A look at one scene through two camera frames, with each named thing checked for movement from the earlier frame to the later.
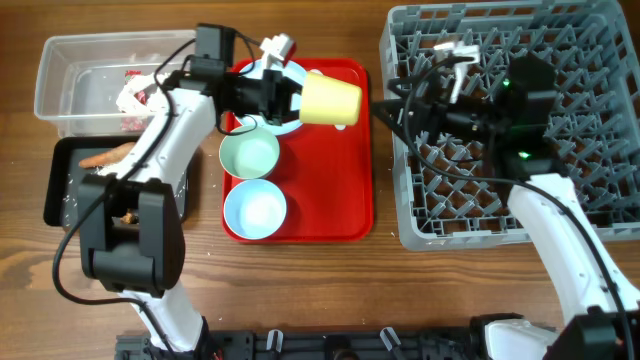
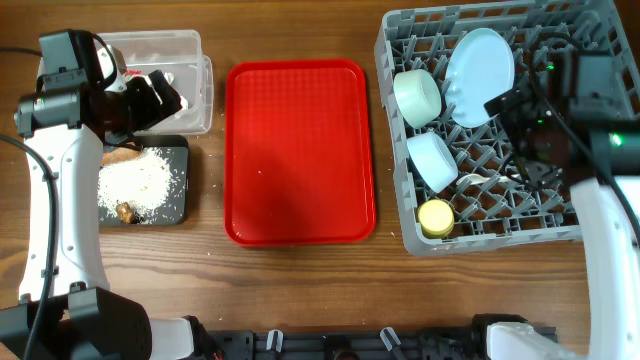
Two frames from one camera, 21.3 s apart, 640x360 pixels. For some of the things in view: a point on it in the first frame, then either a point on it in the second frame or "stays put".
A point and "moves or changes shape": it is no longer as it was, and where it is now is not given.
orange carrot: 115,156 stays put
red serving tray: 326,172 stays put
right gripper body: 466,116 → 524,126
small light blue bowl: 254,209 → 432,161
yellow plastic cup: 328,101 → 436,219
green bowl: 251,155 moves or changes shape
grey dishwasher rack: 448,191 stays put
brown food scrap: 129,217 stays put
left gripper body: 253,95 → 137,107
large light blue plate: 289,70 → 480,67
